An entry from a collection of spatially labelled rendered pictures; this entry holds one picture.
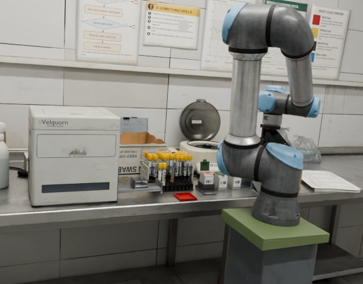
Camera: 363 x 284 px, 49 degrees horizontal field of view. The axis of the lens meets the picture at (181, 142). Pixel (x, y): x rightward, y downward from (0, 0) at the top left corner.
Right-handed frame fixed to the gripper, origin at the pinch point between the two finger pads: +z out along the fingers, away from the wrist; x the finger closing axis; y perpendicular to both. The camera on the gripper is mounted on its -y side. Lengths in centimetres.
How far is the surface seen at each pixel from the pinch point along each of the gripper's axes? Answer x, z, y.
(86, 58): 62, -41, 65
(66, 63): 71, -38, 62
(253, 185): 2.5, 6.1, 6.3
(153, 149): 38.4, -4.3, 31.2
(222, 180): 16.7, 3.7, 8.0
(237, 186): 9.3, 6.5, 7.9
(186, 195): 33.8, 7.7, 4.4
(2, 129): 98, -14, 26
